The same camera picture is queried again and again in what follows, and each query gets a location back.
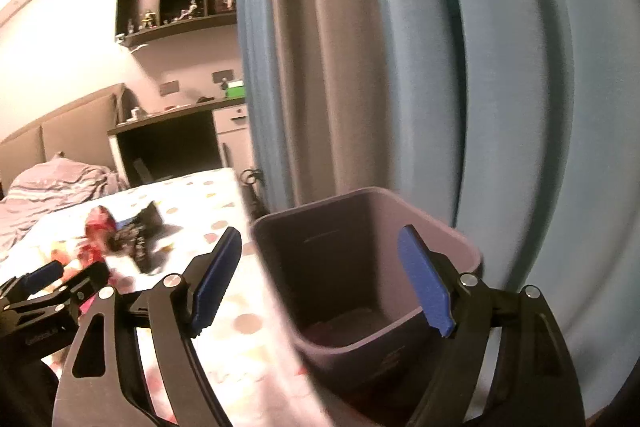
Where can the black snack packet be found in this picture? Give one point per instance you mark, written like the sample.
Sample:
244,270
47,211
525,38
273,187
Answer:
142,247

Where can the grey plastic bin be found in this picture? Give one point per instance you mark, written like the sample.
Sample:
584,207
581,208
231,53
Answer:
325,267

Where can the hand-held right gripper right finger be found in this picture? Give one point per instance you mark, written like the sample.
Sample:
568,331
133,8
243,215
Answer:
430,287

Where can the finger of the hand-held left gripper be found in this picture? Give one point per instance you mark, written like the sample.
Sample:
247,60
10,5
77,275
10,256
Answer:
42,273
75,288

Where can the grey wall socket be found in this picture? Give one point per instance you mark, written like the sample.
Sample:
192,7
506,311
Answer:
170,88
222,76

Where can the white drawer cabinet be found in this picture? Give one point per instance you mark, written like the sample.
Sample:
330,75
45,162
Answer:
232,132

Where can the red wrapper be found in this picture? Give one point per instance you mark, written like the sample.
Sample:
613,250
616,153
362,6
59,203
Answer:
97,227

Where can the blue and grey curtain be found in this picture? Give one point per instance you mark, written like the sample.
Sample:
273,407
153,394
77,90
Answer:
500,57

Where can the green box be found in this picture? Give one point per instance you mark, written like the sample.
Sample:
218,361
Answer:
235,90

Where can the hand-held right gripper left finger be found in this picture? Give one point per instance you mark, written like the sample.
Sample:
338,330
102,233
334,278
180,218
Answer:
215,282

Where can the dark wooden desk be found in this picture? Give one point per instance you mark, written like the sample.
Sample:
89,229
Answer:
165,114

